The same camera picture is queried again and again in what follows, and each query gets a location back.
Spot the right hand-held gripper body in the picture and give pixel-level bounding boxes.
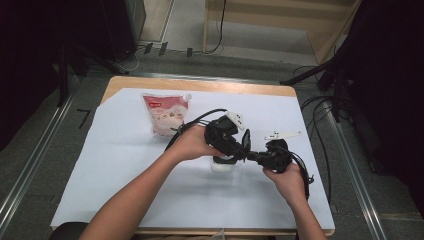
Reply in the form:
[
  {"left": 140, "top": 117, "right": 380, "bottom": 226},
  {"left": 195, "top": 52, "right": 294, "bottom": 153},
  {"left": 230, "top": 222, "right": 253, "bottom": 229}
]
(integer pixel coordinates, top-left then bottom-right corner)
[{"left": 258, "top": 130, "right": 303, "bottom": 174}]

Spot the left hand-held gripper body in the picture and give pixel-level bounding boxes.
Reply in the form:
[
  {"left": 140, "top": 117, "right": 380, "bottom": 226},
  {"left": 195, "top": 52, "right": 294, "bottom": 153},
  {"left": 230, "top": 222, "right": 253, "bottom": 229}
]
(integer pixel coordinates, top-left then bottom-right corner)
[{"left": 204, "top": 111, "right": 248, "bottom": 158}]

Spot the red and white spouted pouch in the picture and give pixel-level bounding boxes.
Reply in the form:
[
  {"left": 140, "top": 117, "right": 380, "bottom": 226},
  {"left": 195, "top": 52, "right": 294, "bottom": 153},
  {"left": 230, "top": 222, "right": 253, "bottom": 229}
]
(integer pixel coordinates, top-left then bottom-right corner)
[{"left": 142, "top": 93, "right": 193, "bottom": 138}]

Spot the person's left hand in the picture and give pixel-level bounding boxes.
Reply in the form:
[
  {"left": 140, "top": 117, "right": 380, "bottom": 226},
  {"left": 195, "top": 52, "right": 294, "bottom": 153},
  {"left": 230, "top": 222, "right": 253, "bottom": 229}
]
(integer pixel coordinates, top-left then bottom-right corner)
[{"left": 173, "top": 124, "right": 224, "bottom": 163}]

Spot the person's right hand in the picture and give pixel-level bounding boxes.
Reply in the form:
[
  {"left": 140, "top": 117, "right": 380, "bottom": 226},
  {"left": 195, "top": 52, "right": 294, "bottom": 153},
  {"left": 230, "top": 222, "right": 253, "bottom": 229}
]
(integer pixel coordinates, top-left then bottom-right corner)
[{"left": 262, "top": 163, "right": 303, "bottom": 205}]

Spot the wooden table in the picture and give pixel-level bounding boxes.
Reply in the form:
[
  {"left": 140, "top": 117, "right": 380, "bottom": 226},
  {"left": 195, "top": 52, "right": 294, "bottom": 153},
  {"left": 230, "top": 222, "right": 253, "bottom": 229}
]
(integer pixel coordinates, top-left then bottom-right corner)
[{"left": 49, "top": 75, "right": 336, "bottom": 237}]

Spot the white paper sheet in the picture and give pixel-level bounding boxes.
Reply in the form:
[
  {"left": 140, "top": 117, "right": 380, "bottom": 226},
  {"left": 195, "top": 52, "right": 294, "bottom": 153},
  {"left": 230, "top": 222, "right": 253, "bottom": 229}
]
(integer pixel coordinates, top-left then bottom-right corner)
[{"left": 50, "top": 87, "right": 335, "bottom": 231}]

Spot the black tripod stand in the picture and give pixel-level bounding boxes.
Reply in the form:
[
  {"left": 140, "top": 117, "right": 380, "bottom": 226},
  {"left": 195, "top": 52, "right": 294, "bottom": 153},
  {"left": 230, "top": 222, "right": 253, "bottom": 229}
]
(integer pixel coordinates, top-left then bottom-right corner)
[{"left": 279, "top": 56, "right": 349, "bottom": 123}]

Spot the dark curtain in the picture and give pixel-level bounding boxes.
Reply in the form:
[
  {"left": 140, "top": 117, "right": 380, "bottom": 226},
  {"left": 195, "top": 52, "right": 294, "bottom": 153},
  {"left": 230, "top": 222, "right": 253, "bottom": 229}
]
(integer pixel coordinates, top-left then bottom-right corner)
[
  {"left": 0, "top": 0, "right": 111, "bottom": 151},
  {"left": 333, "top": 0, "right": 424, "bottom": 214}
]

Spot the black cabinet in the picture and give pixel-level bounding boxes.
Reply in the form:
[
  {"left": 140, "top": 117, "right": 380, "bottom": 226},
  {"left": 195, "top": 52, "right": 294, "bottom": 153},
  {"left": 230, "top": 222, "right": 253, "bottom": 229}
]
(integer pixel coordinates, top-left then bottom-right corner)
[{"left": 99, "top": 0, "right": 147, "bottom": 63}]

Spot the black metal stand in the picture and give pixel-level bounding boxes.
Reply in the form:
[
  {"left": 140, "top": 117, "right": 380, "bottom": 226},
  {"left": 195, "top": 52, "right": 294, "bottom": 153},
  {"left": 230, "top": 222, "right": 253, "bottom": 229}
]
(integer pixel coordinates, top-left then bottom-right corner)
[{"left": 56, "top": 43, "right": 129, "bottom": 108}]

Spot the right hand-held gripper cable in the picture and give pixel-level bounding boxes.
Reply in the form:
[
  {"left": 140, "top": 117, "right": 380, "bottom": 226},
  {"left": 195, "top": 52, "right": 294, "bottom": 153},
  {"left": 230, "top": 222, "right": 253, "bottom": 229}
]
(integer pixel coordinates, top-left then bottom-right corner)
[{"left": 289, "top": 151, "right": 315, "bottom": 201}]

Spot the black floor cable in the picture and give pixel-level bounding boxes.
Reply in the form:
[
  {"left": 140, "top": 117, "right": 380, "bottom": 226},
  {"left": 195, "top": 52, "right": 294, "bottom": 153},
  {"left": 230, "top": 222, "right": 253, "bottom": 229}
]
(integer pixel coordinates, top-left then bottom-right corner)
[{"left": 293, "top": 64, "right": 334, "bottom": 204}]

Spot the metal floor rail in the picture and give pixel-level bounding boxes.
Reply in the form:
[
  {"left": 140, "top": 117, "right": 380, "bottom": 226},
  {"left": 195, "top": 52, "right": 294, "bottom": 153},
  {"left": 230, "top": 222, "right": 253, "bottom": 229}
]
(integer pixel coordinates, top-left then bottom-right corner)
[
  {"left": 324, "top": 109, "right": 388, "bottom": 240},
  {"left": 0, "top": 93, "right": 76, "bottom": 231},
  {"left": 128, "top": 71, "right": 281, "bottom": 85}
]

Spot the hanging black cable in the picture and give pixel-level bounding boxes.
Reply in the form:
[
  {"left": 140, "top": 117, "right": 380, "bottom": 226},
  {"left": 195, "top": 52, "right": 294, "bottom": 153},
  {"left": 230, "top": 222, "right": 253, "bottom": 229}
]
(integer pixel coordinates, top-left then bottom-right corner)
[{"left": 203, "top": 0, "right": 228, "bottom": 55}]

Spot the white floor cable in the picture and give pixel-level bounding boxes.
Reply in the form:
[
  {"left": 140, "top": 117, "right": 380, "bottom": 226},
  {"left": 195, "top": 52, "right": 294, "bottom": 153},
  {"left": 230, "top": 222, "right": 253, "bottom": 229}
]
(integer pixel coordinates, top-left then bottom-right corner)
[{"left": 116, "top": 46, "right": 148, "bottom": 73}]

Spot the light wooden frame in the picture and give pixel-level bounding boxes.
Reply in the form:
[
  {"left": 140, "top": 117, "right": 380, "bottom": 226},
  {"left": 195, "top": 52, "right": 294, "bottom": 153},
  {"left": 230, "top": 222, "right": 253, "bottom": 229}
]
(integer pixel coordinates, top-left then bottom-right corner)
[{"left": 202, "top": 0, "right": 363, "bottom": 64}]

